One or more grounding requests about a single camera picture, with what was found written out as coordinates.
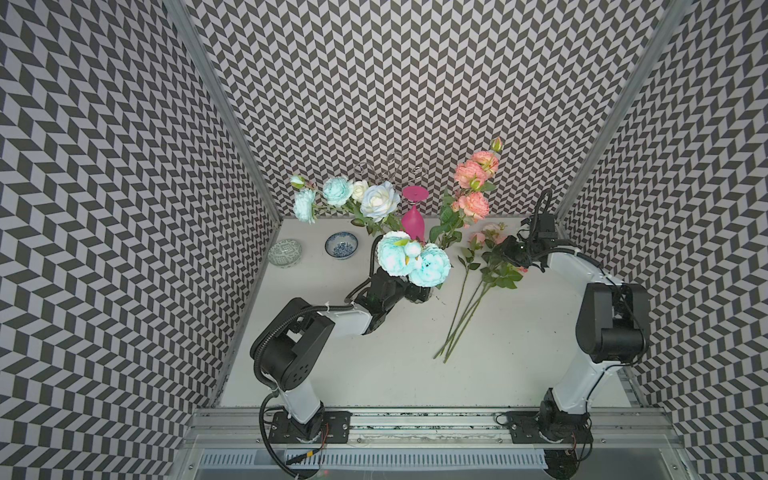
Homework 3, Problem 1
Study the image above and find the clear glass vase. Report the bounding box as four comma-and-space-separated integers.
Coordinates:
405, 283, 432, 304

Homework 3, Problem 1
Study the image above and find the pink ranunculus spray stem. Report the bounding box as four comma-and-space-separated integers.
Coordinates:
429, 137, 504, 249

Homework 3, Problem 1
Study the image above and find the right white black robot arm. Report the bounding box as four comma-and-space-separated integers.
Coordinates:
494, 188, 650, 448

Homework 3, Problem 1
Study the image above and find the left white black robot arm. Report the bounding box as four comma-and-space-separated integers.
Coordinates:
249, 235, 431, 443

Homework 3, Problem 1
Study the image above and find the teal and white flower spray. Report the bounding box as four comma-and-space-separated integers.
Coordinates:
290, 175, 370, 225

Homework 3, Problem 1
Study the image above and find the peach pink peony stem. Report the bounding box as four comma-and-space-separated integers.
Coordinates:
441, 222, 528, 363

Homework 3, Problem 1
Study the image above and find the aluminium corner frame post left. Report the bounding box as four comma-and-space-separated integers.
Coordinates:
163, 0, 282, 223

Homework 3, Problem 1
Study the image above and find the blue floral ceramic bowl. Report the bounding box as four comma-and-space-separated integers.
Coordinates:
324, 231, 359, 260

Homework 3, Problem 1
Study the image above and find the aluminium corner frame post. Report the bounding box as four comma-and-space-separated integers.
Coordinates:
556, 0, 693, 222
163, 0, 282, 223

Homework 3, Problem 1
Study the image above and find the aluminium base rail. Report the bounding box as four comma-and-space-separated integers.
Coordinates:
169, 407, 697, 479

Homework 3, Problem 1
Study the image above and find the pink rose stem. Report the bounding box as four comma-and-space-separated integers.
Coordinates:
433, 229, 493, 360

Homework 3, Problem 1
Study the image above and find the magenta wine glass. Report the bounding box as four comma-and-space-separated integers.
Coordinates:
402, 185, 429, 243

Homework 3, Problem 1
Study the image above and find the aluminium corner frame post right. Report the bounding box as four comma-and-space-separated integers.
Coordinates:
556, 0, 693, 222

